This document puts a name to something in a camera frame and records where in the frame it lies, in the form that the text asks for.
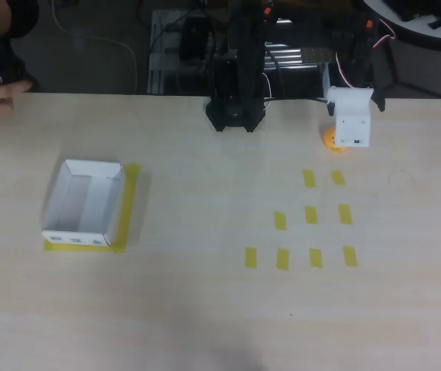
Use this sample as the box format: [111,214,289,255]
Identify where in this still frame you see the yellow rubber duck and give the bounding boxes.
[323,125,349,153]

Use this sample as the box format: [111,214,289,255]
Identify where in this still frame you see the white cardboard box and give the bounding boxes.
[41,158,125,248]

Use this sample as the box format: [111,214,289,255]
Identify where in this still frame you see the aluminium profile rack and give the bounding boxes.
[147,9,340,97]

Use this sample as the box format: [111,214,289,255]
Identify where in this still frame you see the round white table black rim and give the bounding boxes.
[344,0,441,100]

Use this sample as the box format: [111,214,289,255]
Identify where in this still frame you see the black power brick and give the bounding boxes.
[177,15,210,62]

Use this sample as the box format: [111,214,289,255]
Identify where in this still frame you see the white red servo wire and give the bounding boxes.
[335,33,396,89]

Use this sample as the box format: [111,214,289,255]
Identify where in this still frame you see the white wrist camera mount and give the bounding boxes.
[322,61,374,149]

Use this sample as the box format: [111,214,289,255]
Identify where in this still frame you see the white floor cable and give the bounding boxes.
[51,0,140,94]

